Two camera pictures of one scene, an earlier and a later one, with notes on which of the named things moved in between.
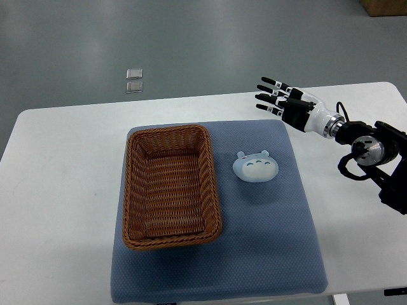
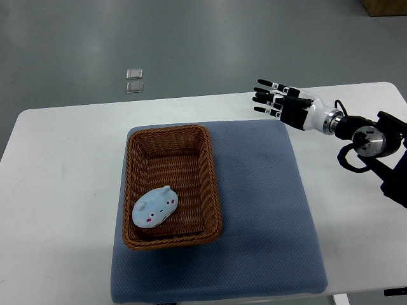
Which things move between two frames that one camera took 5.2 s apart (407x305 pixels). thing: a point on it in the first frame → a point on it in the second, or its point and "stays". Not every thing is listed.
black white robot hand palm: [320, 121] stays
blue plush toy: [255, 168] → [154, 206]
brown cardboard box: [385, 7] stays
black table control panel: [395, 291] stays
